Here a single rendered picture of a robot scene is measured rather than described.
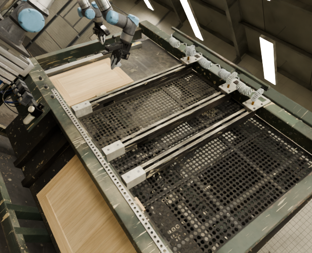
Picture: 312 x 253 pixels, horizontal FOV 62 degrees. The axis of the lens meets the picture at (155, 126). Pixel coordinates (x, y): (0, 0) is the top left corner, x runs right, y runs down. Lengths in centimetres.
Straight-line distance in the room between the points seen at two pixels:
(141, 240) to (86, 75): 146
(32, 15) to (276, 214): 157
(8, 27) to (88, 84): 78
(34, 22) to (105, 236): 125
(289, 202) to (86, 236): 120
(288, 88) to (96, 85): 566
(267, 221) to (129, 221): 68
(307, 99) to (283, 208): 560
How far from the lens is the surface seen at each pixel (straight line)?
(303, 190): 167
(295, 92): 711
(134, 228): 135
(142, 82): 208
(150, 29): 279
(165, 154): 156
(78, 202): 189
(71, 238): 189
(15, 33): 167
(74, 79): 228
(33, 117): 202
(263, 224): 147
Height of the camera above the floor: 131
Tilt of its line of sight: 2 degrees down
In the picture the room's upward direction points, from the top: 44 degrees clockwise
